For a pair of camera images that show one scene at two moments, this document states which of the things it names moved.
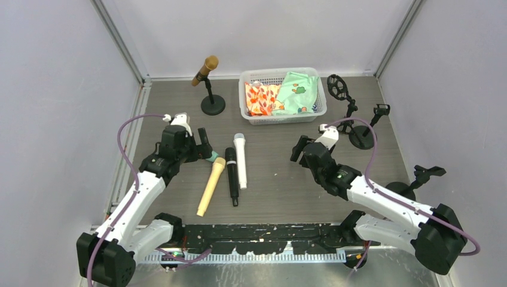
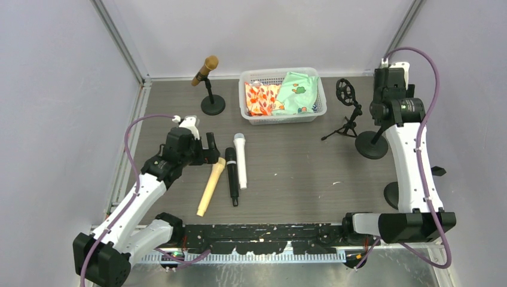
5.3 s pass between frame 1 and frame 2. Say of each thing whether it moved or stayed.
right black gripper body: moved
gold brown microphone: stayed
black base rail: stayed
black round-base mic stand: stayed
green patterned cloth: stayed
